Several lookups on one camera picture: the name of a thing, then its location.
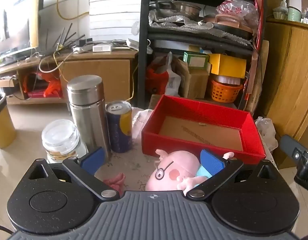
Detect yellow trash bin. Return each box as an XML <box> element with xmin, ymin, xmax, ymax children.
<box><xmin>0</xmin><ymin>92</ymin><xmax>17</xmax><ymax>149</ymax></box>

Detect pink pig plush toy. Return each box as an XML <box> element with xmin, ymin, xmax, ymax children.
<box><xmin>145</xmin><ymin>149</ymin><xmax>235</xmax><ymax>197</ymax></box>

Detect black router with antennas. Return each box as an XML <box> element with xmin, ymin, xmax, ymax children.
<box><xmin>45</xmin><ymin>22</ymin><xmax>86</xmax><ymax>50</ymax></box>

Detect red printed plastic bag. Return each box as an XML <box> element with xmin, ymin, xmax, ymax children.
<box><xmin>216</xmin><ymin>0</ymin><xmax>259</xmax><ymax>22</ymax></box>

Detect brown cardboard box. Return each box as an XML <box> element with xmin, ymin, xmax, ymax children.
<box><xmin>178</xmin><ymin>59</ymin><xmax>210</xmax><ymax>99</ymax></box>

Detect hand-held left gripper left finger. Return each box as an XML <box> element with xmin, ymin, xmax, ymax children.
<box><xmin>28</xmin><ymin>146</ymin><xmax>121</xmax><ymax>202</ymax></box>

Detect wooden TV cabinet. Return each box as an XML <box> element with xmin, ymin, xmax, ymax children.
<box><xmin>0</xmin><ymin>50</ymin><xmax>139</xmax><ymax>105</ymax></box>

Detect orange cloth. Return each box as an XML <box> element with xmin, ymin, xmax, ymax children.
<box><xmin>23</xmin><ymin>71</ymin><xmax>63</xmax><ymax>98</ymax></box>

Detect white plastic bag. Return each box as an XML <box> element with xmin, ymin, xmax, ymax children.
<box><xmin>154</xmin><ymin>51</ymin><xmax>182</xmax><ymax>97</ymax></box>

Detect bubble wrap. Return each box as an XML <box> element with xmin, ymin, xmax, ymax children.
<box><xmin>148</xmin><ymin>10</ymin><xmax>214</xmax><ymax>29</ymax></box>

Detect steel cooking pot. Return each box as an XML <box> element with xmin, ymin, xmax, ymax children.
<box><xmin>149</xmin><ymin>0</ymin><xmax>203</xmax><ymax>20</ymax></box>

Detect clear plastic bag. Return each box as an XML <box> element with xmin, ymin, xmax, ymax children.
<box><xmin>254</xmin><ymin>116</ymin><xmax>279</xmax><ymax>160</ymax></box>

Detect yellow cable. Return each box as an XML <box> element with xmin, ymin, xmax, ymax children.
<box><xmin>57</xmin><ymin>0</ymin><xmax>89</xmax><ymax>20</ymax></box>

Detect stainless steel thermos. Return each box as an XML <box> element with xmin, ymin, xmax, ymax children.
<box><xmin>67</xmin><ymin>75</ymin><xmax>112</xmax><ymax>160</ymax></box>

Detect white ribbed container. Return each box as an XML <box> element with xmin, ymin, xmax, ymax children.
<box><xmin>215</xmin><ymin>74</ymin><xmax>242</xmax><ymax>84</ymax></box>

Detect pink cupcake toy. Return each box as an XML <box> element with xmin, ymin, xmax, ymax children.
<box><xmin>103</xmin><ymin>172</ymin><xmax>126</xmax><ymax>195</ymax></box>

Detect blue yellow drink can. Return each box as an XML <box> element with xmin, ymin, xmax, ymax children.
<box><xmin>105</xmin><ymin>101</ymin><xmax>133</xmax><ymax>153</ymax></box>

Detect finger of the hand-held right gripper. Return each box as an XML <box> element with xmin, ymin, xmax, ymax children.
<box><xmin>279</xmin><ymin>134</ymin><xmax>303</xmax><ymax>159</ymax></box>

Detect glass coffee jar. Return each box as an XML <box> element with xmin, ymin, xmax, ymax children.
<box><xmin>42</xmin><ymin>119</ymin><xmax>89</xmax><ymax>164</ymax></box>

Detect television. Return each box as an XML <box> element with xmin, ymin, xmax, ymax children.
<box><xmin>0</xmin><ymin>0</ymin><xmax>41</xmax><ymax>67</ymax></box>

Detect green box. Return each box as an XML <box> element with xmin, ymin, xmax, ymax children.
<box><xmin>183</xmin><ymin>51</ymin><xmax>210</xmax><ymax>68</ymax></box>

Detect orange plastic basket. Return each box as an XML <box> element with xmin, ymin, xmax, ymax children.
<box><xmin>210</xmin><ymin>79</ymin><xmax>244</xmax><ymax>103</ymax></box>

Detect yellow box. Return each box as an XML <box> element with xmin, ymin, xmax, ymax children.
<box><xmin>208</xmin><ymin>53</ymin><xmax>247</xmax><ymax>79</ymax></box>

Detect pink pan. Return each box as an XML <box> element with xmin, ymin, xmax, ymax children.
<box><xmin>203</xmin><ymin>14</ymin><xmax>253</xmax><ymax>34</ymax></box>

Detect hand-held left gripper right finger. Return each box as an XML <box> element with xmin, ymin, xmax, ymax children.
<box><xmin>186</xmin><ymin>149</ymin><xmax>278</xmax><ymax>202</ymax></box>

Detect black shelf rack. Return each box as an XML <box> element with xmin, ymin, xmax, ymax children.
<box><xmin>138</xmin><ymin>0</ymin><xmax>268</xmax><ymax>110</ymax></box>

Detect light green cup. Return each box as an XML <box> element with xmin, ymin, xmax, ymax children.
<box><xmin>287</xmin><ymin>6</ymin><xmax>303</xmax><ymax>22</ymax></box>

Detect white adapter box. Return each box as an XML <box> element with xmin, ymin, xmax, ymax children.
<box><xmin>92</xmin><ymin>44</ymin><xmax>112</xmax><ymax>52</ymax></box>

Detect red cardboard box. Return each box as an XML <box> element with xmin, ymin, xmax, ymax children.
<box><xmin>141</xmin><ymin>94</ymin><xmax>267</xmax><ymax>165</ymax></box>

